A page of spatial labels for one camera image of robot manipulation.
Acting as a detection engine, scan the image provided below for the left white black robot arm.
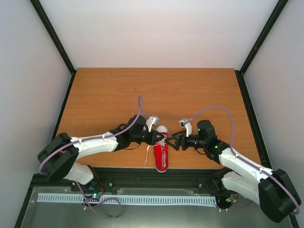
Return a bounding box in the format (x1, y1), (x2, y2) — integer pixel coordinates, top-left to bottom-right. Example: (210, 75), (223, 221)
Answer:
(38, 115), (169, 191)

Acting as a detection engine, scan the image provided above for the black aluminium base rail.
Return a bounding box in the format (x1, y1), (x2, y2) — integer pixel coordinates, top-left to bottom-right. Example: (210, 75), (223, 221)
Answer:
(30, 166), (240, 194)

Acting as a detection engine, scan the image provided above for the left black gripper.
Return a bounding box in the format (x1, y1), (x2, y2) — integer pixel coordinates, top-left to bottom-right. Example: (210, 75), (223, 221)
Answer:
(131, 129), (164, 146)

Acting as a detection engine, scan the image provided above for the light blue slotted cable duct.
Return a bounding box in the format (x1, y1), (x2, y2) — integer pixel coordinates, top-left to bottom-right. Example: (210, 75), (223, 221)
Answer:
(37, 193), (217, 207)

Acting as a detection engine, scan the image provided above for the left black frame post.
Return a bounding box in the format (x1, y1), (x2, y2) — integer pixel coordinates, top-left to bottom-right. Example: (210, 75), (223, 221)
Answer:
(29, 0), (77, 75)

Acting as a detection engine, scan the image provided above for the red canvas sneaker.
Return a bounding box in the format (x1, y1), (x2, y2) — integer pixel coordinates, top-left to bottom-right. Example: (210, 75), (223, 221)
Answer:
(153, 125), (170, 173)

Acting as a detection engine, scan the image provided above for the black frame post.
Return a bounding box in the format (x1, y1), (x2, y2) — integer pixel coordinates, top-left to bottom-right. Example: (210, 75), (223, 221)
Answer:
(29, 0), (77, 75)
(239, 0), (289, 76)

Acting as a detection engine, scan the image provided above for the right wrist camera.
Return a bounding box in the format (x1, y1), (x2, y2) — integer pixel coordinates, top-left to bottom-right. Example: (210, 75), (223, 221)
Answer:
(179, 118), (192, 137)

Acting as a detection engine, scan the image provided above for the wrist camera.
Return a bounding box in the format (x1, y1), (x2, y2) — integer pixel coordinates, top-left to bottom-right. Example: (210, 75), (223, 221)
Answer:
(179, 118), (192, 137)
(146, 115), (160, 132)

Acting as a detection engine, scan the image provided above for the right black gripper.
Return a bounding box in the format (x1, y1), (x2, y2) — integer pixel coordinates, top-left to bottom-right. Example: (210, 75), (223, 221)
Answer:
(165, 129), (207, 150)

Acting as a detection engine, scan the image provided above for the right black frame post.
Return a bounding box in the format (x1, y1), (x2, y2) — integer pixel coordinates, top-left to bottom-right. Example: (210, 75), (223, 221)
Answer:
(239, 0), (289, 76)

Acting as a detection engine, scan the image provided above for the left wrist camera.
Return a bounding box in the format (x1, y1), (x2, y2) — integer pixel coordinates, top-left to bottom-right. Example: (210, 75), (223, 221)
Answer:
(146, 115), (160, 132)

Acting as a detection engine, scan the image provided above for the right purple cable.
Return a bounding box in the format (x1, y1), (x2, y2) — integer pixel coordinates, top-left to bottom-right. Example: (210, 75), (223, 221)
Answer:
(189, 105), (300, 216)

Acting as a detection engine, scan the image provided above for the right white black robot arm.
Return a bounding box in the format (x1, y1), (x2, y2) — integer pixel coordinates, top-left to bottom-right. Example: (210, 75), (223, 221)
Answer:
(166, 119), (302, 223)

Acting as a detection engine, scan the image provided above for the small circuit board with led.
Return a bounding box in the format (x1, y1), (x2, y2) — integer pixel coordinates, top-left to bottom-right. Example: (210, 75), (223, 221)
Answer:
(89, 183), (104, 199)

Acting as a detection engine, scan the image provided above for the white shoelace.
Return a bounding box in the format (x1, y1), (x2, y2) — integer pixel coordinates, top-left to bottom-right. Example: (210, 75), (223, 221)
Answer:
(143, 136), (170, 167)

